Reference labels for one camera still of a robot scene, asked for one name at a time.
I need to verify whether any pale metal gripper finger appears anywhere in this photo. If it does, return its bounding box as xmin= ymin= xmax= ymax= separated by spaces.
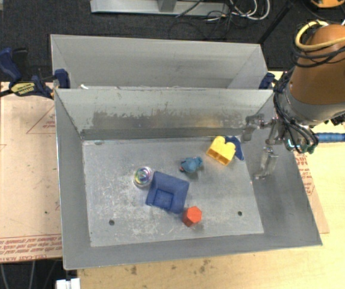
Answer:
xmin=253 ymin=144 xmax=279 ymax=181
xmin=241 ymin=114 xmax=277 ymax=143

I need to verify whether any blue toy block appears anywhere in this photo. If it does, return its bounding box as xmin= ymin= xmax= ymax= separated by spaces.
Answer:
xmin=225 ymin=135 xmax=246 ymax=161

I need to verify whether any yellow toy building block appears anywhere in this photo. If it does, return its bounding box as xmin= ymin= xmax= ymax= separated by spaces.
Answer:
xmin=206 ymin=135 xmax=237 ymax=166

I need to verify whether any teal toy animal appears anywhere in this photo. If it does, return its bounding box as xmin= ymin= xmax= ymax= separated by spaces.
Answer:
xmin=179 ymin=156 xmax=204 ymax=174

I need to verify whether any red-orange hexagonal block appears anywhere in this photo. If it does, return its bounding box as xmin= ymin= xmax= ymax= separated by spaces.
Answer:
xmin=181 ymin=205 xmax=203 ymax=228

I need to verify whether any blue toy armchair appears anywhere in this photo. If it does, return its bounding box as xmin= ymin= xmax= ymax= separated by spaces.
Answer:
xmin=145 ymin=170 xmax=190 ymax=214

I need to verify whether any shiny iridescent ball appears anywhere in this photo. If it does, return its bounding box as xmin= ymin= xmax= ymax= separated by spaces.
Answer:
xmin=132 ymin=166 xmax=154 ymax=188

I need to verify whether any grey metal bin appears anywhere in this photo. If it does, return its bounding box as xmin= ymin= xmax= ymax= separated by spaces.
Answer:
xmin=50 ymin=34 xmax=323 ymax=271

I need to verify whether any brown cardboard board red print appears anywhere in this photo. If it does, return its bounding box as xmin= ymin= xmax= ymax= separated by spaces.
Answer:
xmin=0 ymin=81 xmax=331 ymax=264

